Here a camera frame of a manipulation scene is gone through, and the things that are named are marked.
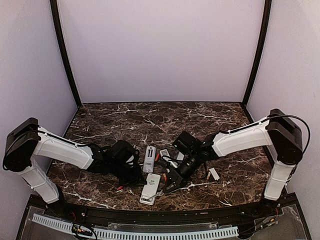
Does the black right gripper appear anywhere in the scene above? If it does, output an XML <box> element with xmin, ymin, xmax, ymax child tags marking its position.
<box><xmin>163</xmin><ymin>151</ymin><xmax>202</xmax><ymax>193</ymax></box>

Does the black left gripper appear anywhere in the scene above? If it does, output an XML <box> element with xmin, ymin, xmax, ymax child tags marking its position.
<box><xmin>109</xmin><ymin>161</ymin><xmax>148</xmax><ymax>188</ymax></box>

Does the clear handled screwdriver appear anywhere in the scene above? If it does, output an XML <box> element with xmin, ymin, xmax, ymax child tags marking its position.
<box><xmin>148</xmin><ymin>191</ymin><xmax>164</xmax><ymax>200</ymax></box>

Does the white remote with battery compartment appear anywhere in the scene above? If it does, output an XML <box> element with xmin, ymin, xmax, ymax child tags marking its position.
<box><xmin>142</xmin><ymin>146</ymin><xmax>156</xmax><ymax>173</ymax></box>

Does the white remote with green buttons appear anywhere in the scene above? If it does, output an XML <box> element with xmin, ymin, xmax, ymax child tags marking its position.
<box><xmin>139</xmin><ymin>173</ymin><xmax>161</xmax><ymax>206</ymax></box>

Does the white battery cover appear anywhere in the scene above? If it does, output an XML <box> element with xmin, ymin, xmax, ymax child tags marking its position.
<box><xmin>176</xmin><ymin>152</ymin><xmax>185</xmax><ymax>161</ymax></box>
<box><xmin>209</xmin><ymin>167</ymin><xmax>220</xmax><ymax>181</ymax></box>

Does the white remote with QR label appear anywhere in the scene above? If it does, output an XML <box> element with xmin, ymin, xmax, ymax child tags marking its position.
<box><xmin>159</xmin><ymin>149</ymin><xmax>170</xmax><ymax>157</ymax></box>

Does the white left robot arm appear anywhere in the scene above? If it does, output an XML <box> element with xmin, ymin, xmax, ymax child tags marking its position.
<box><xmin>2</xmin><ymin>117</ymin><xmax>147</xmax><ymax>218</ymax></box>

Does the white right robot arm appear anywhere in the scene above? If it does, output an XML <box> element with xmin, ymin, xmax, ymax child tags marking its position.
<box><xmin>162</xmin><ymin>108</ymin><xmax>304</xmax><ymax>217</ymax></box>

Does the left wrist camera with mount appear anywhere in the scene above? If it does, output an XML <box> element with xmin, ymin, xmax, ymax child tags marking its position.
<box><xmin>110</xmin><ymin>140</ymin><xmax>140</xmax><ymax>167</ymax></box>

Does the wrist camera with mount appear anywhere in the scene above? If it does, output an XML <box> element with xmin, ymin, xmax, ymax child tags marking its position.
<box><xmin>158</xmin><ymin>131</ymin><xmax>202</xmax><ymax>171</ymax></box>
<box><xmin>110</xmin><ymin>140</ymin><xmax>140</xmax><ymax>167</ymax></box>

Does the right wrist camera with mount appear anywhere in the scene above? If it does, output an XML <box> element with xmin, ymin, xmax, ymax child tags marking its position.
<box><xmin>158</xmin><ymin>131</ymin><xmax>202</xmax><ymax>171</ymax></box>

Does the white slotted cable duct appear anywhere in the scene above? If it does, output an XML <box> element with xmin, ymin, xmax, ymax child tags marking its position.
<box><xmin>31</xmin><ymin>213</ymin><xmax>239</xmax><ymax>240</ymax></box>

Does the black curved front rail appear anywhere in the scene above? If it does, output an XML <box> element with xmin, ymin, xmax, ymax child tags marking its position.
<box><xmin>27</xmin><ymin>194</ymin><xmax>298</xmax><ymax>226</ymax></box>

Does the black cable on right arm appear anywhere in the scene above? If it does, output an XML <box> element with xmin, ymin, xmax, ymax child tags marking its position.
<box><xmin>268</xmin><ymin>114</ymin><xmax>311</xmax><ymax>163</ymax></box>

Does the black left rear frame post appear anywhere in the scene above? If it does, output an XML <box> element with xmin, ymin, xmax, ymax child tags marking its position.
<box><xmin>49</xmin><ymin>0</ymin><xmax>82</xmax><ymax>108</ymax></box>

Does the black frame post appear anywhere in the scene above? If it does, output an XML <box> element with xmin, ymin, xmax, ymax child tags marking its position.
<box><xmin>49</xmin><ymin>0</ymin><xmax>82</xmax><ymax>108</ymax></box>
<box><xmin>241</xmin><ymin>0</ymin><xmax>272</xmax><ymax>108</ymax></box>

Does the black right rear frame post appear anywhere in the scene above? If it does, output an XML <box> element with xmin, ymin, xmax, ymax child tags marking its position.
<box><xmin>241</xmin><ymin>0</ymin><xmax>272</xmax><ymax>108</ymax></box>

